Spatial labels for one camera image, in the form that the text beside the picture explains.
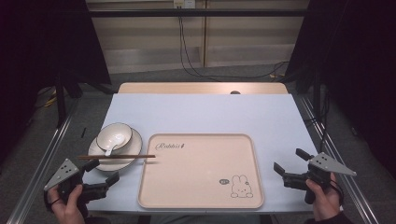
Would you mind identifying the dark curtain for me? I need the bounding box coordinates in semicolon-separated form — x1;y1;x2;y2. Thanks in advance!
284;0;396;180
0;0;112;162

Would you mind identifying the black cable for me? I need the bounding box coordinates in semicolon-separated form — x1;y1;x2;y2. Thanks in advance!
177;7;290;80

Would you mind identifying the person's right hand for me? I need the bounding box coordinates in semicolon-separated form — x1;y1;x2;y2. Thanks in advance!
304;173;343;222

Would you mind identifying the white bowl with dark rim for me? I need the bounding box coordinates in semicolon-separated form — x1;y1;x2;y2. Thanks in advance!
95;122;134;154

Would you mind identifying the pale blue table mat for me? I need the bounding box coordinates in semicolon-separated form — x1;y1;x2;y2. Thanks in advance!
83;92;319;215

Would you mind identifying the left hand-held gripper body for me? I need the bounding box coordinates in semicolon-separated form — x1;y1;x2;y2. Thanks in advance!
43;158;109;207

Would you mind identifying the white wall socket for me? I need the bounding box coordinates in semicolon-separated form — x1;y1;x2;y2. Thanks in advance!
173;0;196;9

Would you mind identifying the black metal stand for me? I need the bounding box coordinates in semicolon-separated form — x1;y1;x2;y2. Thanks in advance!
312;66;322;120
54;73;68;128

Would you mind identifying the person's left hand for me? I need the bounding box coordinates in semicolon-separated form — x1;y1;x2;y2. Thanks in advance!
46;184;86;224

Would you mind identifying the yellow cable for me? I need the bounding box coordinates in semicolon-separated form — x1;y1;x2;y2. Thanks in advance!
43;89;59;108

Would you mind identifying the aluminium rail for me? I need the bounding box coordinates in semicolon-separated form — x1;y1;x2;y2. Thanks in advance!
6;102;78;224
298;94;379;224

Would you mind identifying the white plate with dark rim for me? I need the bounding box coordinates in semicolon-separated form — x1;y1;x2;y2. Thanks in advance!
87;127;144;173

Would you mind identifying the brown wooden chopstick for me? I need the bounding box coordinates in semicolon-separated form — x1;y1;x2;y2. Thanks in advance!
77;154;156;159
78;155;156;161

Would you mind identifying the beige tray with rabbit print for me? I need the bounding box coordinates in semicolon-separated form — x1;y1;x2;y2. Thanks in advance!
136;133;265;210

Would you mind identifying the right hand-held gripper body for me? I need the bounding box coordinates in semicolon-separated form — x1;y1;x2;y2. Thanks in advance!
282;151;358;205

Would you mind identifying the black horizontal bar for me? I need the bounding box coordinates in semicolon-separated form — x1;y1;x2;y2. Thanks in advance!
88;8;309;18

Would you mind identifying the white ceramic spoon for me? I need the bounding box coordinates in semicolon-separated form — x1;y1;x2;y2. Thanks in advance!
104;133;126;157

